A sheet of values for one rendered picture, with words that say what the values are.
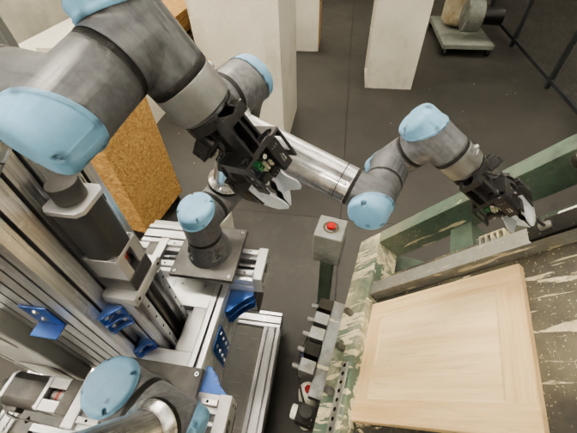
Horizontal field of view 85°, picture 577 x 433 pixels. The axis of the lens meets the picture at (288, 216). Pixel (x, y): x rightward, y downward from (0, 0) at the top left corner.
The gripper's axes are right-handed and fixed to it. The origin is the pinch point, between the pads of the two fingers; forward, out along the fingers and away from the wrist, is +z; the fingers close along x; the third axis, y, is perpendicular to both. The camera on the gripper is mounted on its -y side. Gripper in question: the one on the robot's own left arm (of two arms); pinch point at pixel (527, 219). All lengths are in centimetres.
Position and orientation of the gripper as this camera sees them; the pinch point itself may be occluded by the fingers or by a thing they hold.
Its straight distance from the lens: 84.9
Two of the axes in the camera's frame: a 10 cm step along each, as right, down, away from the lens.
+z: 7.8, 5.9, 2.2
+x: 5.2, -4.1, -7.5
